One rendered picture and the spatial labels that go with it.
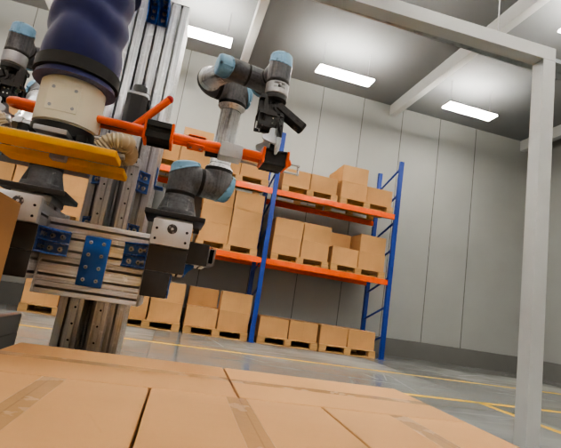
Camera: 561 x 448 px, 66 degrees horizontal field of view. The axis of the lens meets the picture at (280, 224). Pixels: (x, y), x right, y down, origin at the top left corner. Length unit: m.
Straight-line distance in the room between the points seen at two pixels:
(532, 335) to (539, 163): 1.35
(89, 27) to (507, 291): 12.20
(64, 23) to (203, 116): 9.08
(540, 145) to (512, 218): 9.17
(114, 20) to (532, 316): 3.35
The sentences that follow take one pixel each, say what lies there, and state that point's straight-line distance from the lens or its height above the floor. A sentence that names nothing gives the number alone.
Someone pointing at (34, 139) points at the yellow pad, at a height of 1.07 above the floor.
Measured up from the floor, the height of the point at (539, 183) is 2.01.
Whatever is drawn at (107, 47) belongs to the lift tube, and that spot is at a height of 1.39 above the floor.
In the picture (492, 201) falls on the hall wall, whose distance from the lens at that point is 12.91.
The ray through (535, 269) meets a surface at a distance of 3.86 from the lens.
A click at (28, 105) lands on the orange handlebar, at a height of 1.19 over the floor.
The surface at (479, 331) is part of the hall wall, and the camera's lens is 12.33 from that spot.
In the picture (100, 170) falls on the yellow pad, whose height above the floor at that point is 1.07.
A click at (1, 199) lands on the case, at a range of 1.42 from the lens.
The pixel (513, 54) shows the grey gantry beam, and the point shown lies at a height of 3.10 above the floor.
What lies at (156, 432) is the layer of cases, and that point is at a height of 0.54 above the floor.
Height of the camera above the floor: 0.76
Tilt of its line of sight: 10 degrees up
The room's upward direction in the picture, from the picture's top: 9 degrees clockwise
